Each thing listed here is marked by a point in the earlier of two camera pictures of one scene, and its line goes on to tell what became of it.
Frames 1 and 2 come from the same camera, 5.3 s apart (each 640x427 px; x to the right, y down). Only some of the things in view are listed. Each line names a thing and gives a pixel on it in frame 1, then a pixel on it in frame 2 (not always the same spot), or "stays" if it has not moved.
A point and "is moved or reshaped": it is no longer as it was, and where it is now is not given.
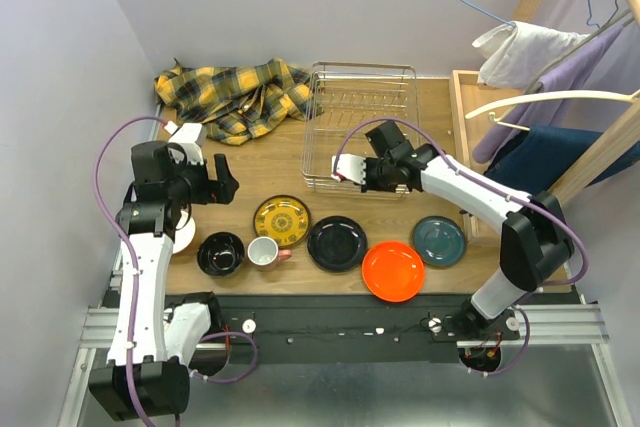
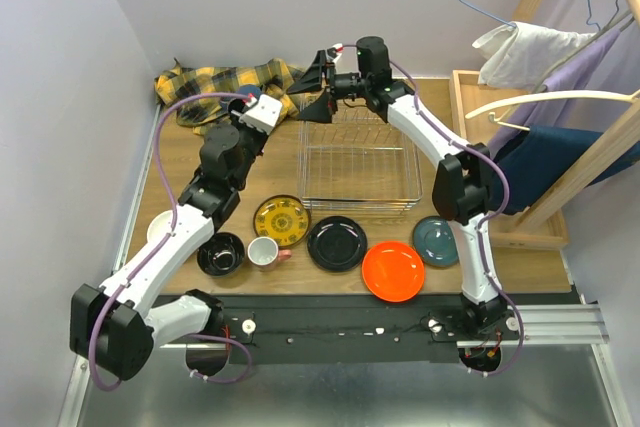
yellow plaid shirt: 240,100 stays
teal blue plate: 439,241 stays
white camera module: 192,136 → 263,115
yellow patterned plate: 283,218 stays
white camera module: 350,166 → 339,47
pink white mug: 264,254 stays
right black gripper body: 378,177 → 345,86
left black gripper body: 220,182 → 238,107
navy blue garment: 535,159 stays
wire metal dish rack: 346,101 is moved or reshaped
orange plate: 393,271 stays
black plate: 337,243 stays
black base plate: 286,328 stays
